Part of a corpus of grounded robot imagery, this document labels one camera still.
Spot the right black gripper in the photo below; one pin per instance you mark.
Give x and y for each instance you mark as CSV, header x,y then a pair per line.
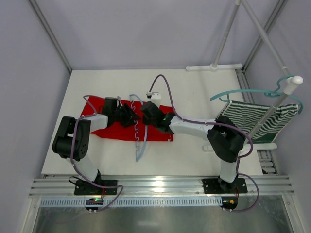
x,y
149,112

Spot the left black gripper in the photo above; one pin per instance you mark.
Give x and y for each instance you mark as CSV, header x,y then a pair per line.
x,y
124,115

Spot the red trousers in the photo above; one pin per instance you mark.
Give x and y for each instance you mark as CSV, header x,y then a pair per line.
x,y
118,132

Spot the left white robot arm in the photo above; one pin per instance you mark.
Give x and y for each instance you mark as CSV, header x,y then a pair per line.
x,y
71,143

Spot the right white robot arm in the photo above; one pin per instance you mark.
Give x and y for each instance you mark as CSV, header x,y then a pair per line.
x,y
225,142

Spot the teal hanger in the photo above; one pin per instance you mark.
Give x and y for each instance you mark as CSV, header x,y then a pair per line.
x,y
293,82

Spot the green white striped garment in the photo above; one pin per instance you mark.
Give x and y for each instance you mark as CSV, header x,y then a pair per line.
x,y
246,115

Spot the white clothes rack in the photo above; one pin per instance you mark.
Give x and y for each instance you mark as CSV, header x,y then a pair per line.
x,y
289,34

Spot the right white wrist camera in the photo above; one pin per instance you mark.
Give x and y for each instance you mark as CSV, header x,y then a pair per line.
x,y
154,97

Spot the aluminium mounting rail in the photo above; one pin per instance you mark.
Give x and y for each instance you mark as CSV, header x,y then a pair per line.
x,y
158,186

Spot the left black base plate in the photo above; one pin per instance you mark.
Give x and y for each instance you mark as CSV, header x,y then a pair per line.
x,y
84,188

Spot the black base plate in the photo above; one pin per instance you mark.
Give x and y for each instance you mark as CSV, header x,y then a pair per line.
x,y
218,186
84,188

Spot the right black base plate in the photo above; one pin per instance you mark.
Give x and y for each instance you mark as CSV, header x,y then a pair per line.
x,y
218,186

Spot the slotted cable duct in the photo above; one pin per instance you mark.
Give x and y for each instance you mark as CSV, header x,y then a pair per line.
x,y
132,202

